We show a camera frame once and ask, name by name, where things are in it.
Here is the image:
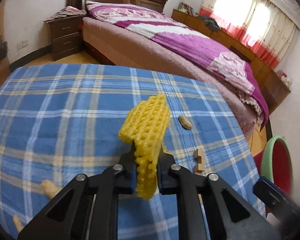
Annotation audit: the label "dark wooden nightstand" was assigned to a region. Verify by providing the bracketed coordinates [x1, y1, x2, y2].
[47, 16, 84, 61]

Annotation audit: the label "clothes on nightstand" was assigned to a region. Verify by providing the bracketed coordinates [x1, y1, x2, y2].
[44, 6, 86, 22]

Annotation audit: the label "red bin with green rim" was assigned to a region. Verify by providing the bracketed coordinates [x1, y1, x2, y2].
[260, 135, 293, 196]

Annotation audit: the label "peanut near purple bag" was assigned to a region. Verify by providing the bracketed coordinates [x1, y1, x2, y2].
[178, 115, 192, 130]

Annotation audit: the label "black plug with cable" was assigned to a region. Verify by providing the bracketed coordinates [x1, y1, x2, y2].
[0, 36, 8, 61]

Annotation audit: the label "wooden block piece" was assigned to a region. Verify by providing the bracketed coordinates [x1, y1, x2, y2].
[193, 148, 205, 175]

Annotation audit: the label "purple floral quilt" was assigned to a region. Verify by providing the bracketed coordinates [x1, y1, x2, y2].
[86, 1, 269, 126]

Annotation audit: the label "dark wooden bed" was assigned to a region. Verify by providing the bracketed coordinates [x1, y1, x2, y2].
[66, 0, 269, 138]

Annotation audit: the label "peanut near left edge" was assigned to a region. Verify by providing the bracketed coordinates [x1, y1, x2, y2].
[40, 179, 62, 199]

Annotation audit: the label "books on cabinet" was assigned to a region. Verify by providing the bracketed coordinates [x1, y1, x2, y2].
[178, 2, 194, 15]

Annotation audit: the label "white and red curtains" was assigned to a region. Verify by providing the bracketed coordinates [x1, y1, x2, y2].
[199, 0, 297, 69]

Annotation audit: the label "dark clothes on cabinet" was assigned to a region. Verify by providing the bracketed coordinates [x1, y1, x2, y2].
[198, 15, 220, 31]

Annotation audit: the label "blue plaid tablecloth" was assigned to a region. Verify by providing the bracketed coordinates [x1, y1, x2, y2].
[0, 64, 266, 237]

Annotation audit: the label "long wooden window cabinet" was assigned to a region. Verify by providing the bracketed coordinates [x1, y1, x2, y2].
[172, 9, 290, 113]

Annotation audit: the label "wall power socket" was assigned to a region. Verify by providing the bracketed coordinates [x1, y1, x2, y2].
[17, 40, 29, 50]

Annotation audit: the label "yellow foam net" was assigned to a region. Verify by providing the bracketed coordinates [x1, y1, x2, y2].
[119, 94, 171, 200]

